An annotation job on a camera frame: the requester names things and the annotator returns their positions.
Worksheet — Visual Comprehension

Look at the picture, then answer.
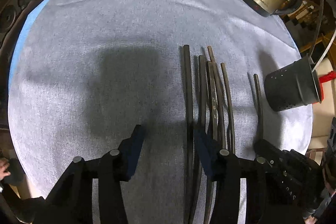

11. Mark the carved wooden sideboard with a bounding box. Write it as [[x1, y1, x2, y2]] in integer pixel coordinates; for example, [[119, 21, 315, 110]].
[[0, 0, 111, 122]]

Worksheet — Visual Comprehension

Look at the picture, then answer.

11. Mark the dark chopstick with inscription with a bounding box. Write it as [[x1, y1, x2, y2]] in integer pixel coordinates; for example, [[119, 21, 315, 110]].
[[203, 61, 220, 224]]

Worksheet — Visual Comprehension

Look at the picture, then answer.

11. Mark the blue under cloth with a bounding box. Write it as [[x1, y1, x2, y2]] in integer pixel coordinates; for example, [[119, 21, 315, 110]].
[[9, 0, 49, 75]]

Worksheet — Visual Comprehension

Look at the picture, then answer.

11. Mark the cream chair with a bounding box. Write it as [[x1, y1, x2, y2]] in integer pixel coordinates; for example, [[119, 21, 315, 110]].
[[310, 59, 336, 138]]

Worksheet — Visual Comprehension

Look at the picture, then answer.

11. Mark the grey perforated chopstick holder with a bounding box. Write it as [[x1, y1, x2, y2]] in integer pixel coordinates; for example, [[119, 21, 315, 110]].
[[264, 55, 324, 112]]

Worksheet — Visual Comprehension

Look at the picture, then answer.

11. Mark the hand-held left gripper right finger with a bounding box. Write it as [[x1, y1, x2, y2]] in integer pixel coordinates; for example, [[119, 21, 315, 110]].
[[194, 128, 281, 224]]

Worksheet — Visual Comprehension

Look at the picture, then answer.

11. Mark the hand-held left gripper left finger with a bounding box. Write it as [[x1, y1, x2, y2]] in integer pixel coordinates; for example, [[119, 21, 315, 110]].
[[34, 124, 146, 224]]

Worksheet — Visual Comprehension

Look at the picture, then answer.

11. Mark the grey tablecloth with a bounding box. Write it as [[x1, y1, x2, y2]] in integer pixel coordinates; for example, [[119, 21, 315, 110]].
[[8, 0, 314, 224]]

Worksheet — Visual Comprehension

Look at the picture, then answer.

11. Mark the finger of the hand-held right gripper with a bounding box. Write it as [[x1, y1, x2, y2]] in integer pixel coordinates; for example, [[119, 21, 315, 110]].
[[253, 139, 282, 161]]

